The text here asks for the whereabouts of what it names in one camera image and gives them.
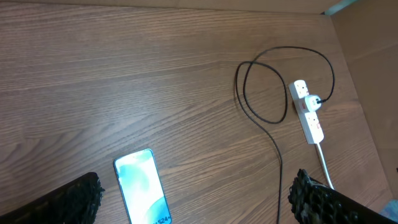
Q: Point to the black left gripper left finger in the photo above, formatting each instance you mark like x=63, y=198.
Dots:
x=76, y=202

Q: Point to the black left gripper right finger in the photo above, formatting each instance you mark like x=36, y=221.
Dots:
x=315, y=203

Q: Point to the blue Galaxy smartphone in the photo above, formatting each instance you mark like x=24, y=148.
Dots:
x=141, y=188

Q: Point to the white charger adapter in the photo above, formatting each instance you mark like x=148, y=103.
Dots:
x=311, y=103

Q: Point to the white power strip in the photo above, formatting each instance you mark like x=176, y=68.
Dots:
x=310, y=123

